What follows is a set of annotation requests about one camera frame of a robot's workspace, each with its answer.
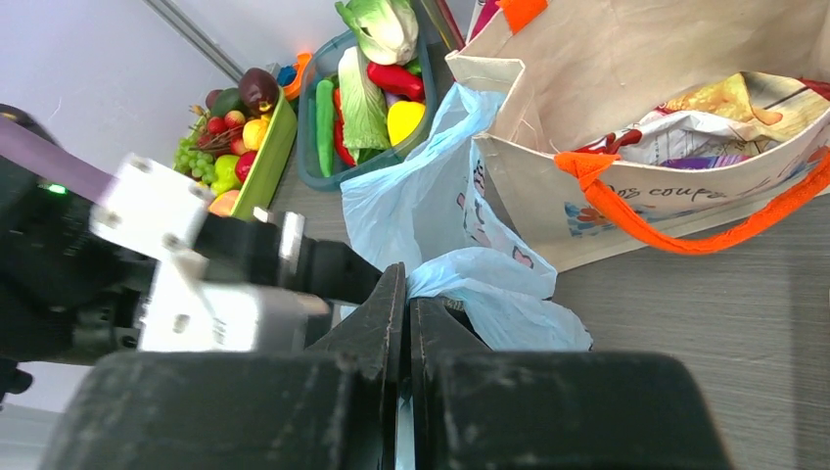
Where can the yellow bell pepper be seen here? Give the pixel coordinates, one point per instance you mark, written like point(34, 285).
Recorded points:
point(403, 119)

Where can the peach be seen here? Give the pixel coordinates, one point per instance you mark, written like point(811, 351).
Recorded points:
point(224, 204)

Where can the green apple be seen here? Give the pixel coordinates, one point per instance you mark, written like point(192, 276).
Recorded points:
point(225, 178)

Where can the avocado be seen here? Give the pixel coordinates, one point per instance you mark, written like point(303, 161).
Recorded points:
point(226, 101)

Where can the red chili pepper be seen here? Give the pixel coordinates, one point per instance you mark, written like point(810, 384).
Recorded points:
point(342, 151)

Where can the light blue plastic bag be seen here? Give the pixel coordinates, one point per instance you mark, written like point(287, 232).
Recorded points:
point(430, 214)

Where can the green cucumber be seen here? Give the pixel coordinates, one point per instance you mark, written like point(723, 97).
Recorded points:
point(325, 121)

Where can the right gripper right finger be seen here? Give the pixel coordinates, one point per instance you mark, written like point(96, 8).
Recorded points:
point(475, 408)

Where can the napa cabbage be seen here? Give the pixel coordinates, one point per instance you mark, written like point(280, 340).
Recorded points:
point(363, 107)

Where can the green lettuce head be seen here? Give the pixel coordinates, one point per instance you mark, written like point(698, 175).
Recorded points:
point(386, 30)

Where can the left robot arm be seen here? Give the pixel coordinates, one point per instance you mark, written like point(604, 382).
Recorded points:
point(57, 278)

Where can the teal vegetable tray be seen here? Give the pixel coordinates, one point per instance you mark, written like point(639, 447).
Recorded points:
point(324, 64)

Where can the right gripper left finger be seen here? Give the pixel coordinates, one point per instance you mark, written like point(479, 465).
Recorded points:
point(332, 406)

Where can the beige canvas tote bag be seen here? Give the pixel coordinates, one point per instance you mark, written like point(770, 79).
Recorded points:
point(574, 71)

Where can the green fruit tray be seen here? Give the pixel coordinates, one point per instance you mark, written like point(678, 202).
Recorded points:
point(272, 135)

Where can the pink Real snack bag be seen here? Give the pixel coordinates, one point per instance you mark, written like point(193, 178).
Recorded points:
point(482, 12)

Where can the red apple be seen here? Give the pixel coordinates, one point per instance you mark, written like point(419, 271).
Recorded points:
point(244, 165)

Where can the dark purple fruit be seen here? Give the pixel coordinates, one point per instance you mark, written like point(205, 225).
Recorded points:
point(259, 91)

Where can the red white chips bag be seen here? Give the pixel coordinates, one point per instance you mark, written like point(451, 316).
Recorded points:
point(747, 113)

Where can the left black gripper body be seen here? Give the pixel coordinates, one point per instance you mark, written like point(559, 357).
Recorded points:
point(280, 255)

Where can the green grapes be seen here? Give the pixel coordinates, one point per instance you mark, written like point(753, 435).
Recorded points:
point(193, 162)

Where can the purple snack bag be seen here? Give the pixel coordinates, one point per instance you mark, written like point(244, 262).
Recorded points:
point(706, 162)

